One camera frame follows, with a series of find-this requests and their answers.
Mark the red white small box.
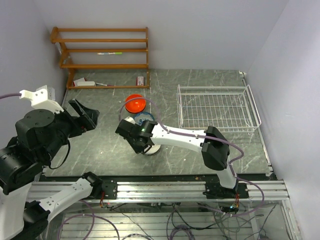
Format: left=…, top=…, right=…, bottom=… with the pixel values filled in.
left=136, top=76, right=145, bottom=86

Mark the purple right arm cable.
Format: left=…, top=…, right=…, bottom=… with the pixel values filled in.
left=118, top=97, right=265, bottom=217

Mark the blue patterned white bowl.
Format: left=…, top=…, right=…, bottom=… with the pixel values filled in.
left=133, top=111, right=155, bottom=126

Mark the wooden shelf rack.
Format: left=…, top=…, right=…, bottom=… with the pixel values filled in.
left=49, top=26, right=151, bottom=90

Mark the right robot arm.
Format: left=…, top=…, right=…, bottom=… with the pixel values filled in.
left=115, top=117, right=238, bottom=198

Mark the white flat box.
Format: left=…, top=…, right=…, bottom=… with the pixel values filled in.
left=72, top=77, right=96, bottom=87

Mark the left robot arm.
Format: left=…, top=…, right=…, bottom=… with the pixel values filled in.
left=0, top=99, right=103, bottom=240

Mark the green white pen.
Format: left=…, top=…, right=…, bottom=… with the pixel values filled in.
left=97, top=52, right=123, bottom=56

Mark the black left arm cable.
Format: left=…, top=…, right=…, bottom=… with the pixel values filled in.
left=47, top=139, right=71, bottom=170

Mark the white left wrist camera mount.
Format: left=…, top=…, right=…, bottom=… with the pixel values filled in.
left=19, top=85, right=64, bottom=114

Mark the white wire dish rack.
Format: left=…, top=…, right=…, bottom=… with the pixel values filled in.
left=177, top=85, right=262, bottom=134

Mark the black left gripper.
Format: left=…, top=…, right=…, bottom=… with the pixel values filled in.
left=42, top=96, right=100, bottom=161

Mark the aluminium rail frame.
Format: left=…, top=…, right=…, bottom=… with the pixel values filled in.
left=27, top=179, right=298, bottom=240

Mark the orange bowl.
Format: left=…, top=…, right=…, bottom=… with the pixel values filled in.
left=125, top=94, right=147, bottom=114

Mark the white corner bracket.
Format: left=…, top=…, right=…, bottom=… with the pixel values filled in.
left=239, top=71, right=247, bottom=78

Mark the white ribbed bowl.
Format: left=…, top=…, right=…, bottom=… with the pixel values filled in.
left=142, top=144, right=161, bottom=155

